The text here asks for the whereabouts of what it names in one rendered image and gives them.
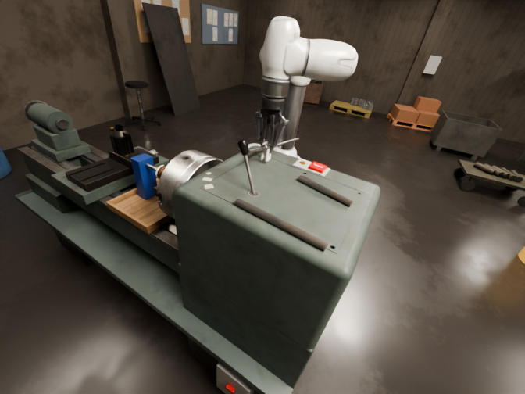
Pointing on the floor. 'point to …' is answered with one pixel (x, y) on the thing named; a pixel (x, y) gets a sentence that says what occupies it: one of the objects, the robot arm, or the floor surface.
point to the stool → (139, 102)
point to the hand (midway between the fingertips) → (266, 152)
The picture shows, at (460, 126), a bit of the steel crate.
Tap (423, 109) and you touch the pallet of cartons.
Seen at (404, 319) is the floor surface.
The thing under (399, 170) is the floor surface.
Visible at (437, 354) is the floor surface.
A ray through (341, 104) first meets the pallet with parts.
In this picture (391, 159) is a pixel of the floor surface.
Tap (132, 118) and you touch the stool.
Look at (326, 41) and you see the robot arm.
